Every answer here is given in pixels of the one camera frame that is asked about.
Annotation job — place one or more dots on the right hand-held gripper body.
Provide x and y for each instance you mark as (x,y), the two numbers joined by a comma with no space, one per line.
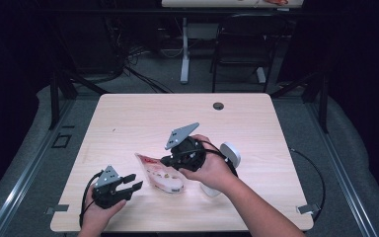
(184,161)

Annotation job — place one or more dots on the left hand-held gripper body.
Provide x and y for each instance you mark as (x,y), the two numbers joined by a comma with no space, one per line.
(107,194)

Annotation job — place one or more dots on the clear red-print plastic pouch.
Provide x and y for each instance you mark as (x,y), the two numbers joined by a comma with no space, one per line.
(164,179)

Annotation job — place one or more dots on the person's left hand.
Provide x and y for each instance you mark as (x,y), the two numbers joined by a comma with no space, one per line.
(95,217)

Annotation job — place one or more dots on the person's right hand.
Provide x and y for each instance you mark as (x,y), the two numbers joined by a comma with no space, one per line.
(210,171)

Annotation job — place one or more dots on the round black table grommet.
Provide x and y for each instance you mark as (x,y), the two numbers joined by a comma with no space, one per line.
(218,106)

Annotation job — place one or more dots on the black square floor outlet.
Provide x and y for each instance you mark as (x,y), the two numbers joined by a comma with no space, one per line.
(61,141)

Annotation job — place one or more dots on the black metal stand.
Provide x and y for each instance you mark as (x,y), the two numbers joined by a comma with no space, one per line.
(54,98)
(324,98)

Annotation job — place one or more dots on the white-legged background desk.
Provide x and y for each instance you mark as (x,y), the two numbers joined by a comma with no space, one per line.
(185,49)

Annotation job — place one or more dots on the black folding chair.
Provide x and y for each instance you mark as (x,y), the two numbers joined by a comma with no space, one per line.
(243,36)

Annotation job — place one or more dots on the black cabinet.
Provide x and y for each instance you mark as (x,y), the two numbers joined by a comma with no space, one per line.
(89,42)

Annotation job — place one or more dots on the grey corner bracket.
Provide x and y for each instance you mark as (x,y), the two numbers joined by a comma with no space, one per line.
(307,208)
(57,208)

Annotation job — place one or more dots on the metal floor rail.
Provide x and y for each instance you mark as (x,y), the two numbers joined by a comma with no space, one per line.
(342,171)
(29,164)

